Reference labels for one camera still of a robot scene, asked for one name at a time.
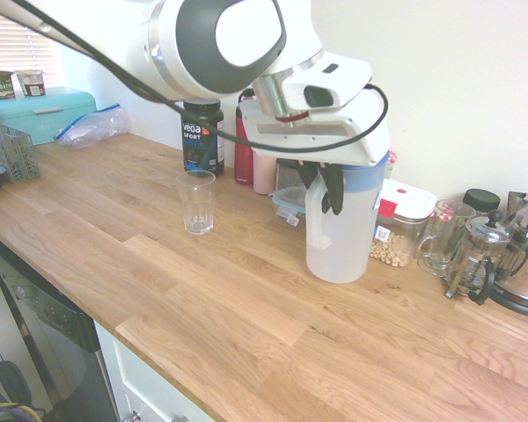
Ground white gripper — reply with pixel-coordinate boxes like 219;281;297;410
238;89;392;216

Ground translucent pitcher with blue lid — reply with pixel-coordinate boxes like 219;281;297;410
304;150;389;285

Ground clear faceted glass tumbler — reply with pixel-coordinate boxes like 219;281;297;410
176;170;217;236

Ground red water bottle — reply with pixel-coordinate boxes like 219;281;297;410
233;87;257;186

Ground glass container with teal lid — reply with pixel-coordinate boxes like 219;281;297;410
272;186;309;226

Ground pink tumbler bottle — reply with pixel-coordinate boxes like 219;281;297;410
252;150;279;195

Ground cereal container white lid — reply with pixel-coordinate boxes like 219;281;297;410
375;178;438;229

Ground clear cereal container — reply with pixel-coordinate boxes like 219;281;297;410
369;218;429;269

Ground black Vega protein tub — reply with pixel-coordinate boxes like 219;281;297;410
181;98;226;178

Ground clear glass mug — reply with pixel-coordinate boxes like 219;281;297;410
416;199;477;278

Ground jar with black lid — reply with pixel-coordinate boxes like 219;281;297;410
461;188;502;217

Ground glass French press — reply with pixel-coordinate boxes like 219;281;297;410
443;209;513;307

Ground stainless steel electric kettle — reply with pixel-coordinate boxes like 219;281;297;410
487;189;528;318

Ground clear zip plastic bag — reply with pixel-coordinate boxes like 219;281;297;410
53;103;132;151

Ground white cabinet drawer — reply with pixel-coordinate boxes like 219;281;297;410
93;319;214;422

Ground teal bread box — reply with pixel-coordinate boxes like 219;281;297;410
0;85;96;147

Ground brown oatmeal cup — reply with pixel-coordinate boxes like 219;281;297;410
15;69;47;98

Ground grey dish rack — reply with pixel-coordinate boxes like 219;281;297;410
0;119;42;184

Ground black stainless dishwasher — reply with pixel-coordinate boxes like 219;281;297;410
0;228;121;422

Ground white window blinds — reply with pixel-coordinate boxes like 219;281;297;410
0;7;61;89

